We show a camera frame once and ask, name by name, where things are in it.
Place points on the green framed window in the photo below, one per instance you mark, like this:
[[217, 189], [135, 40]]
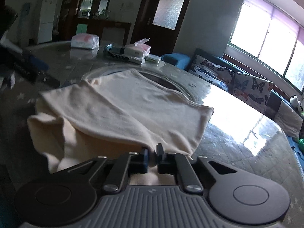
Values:
[[251, 28]]

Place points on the dark wooden sideboard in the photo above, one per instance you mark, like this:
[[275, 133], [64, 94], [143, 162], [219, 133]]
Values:
[[111, 28]]

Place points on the blue sofa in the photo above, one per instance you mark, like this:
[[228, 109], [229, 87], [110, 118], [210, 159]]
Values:
[[178, 60]]

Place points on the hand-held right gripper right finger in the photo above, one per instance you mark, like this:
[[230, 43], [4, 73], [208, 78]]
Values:
[[158, 156]]

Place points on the purple window blind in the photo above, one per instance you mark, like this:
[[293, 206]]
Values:
[[285, 21]]

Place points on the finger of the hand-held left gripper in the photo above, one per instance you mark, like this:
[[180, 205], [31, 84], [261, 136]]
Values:
[[51, 81], [35, 61]]

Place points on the plain grey pillow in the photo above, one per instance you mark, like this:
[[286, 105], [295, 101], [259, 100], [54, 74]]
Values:
[[288, 121]]

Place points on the panda plush toy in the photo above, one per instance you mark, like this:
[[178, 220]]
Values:
[[294, 101]]

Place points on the green soft toy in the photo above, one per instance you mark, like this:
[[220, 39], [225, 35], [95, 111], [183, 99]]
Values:
[[301, 143]]

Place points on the black hairbrush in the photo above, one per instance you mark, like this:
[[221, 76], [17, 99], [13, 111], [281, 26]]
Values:
[[114, 52]]

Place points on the white microwave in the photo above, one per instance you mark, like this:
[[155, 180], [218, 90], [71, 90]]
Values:
[[85, 13]]

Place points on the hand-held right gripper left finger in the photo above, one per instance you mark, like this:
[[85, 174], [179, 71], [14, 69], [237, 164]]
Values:
[[145, 161]]

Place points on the round black induction cooktop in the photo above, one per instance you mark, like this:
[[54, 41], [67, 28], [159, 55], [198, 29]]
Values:
[[163, 82]]

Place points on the white refrigerator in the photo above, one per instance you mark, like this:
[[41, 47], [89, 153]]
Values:
[[46, 16]]

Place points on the open white tissue pack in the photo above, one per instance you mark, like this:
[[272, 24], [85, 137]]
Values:
[[137, 49]]

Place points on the cream garment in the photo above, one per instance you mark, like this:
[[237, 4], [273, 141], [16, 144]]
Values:
[[118, 104]]

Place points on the butterfly print pillow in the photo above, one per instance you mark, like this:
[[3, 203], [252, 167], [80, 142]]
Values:
[[251, 87], [206, 68]]

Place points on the dark wooden display cabinet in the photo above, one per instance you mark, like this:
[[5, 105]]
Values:
[[68, 16]]

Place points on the white remote control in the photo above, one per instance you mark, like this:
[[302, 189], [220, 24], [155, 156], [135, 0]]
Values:
[[136, 60]]

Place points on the sealed pink white tissue pack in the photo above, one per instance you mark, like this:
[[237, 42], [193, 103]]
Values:
[[84, 41]]

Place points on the dark wooden door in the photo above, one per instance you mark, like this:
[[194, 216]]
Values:
[[147, 35]]

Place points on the row of glass jars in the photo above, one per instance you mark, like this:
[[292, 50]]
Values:
[[102, 14]]

